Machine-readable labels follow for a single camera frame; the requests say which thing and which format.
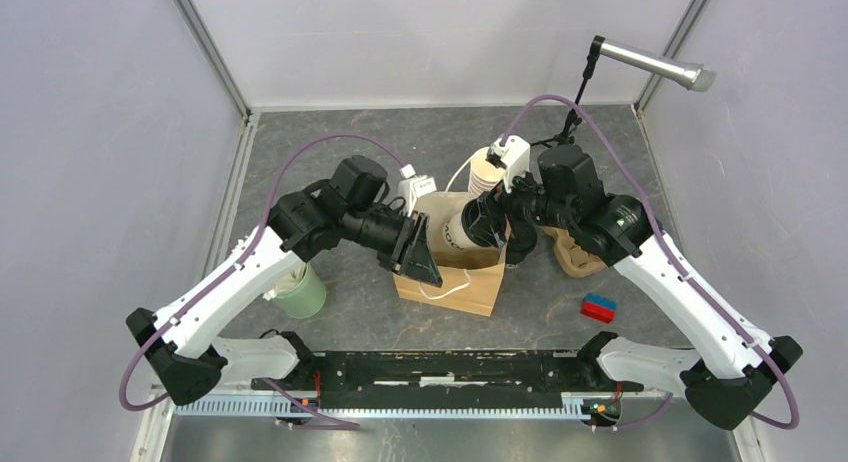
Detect brown pulp cup carrier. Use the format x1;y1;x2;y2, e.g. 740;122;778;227
542;227;607;278

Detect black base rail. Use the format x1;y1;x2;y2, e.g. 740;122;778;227
277;350;643;410

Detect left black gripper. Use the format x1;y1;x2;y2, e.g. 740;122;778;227
344;206;443;288

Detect green cup holder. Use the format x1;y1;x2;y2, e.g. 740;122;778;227
271;264;327;319

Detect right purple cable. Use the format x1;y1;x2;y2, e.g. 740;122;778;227
498;93;802;432

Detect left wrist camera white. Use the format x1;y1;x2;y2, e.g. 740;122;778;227
397;164;438;215

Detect stack of white paper cups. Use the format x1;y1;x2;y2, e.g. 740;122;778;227
467;148;504;195

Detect black tripod stand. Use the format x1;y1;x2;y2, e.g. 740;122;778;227
529;42;603;149

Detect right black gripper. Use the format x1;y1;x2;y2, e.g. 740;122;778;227
471;157;576;247

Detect black sleeved paper cup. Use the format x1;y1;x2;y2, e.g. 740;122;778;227
505;221;538;266

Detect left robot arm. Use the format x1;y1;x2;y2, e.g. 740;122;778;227
126;156;443;406

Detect brown paper bag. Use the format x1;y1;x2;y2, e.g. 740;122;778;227
394;183;506;317

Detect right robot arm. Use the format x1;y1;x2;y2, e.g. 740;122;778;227
486;138;802;430

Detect white wrapped straws bundle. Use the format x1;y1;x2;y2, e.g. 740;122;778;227
262;264;310;300

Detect silver cylindrical lamp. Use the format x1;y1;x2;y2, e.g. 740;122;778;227
592;36;717;92

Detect red and blue block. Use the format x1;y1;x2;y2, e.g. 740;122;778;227
580;293;618;324

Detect purple cable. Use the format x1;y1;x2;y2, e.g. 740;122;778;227
498;93;802;432
117;132;409;432

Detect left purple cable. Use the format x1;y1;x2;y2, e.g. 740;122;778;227
117;132;409;432

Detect white paper cup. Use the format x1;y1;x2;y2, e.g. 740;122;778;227
441;209;476;251

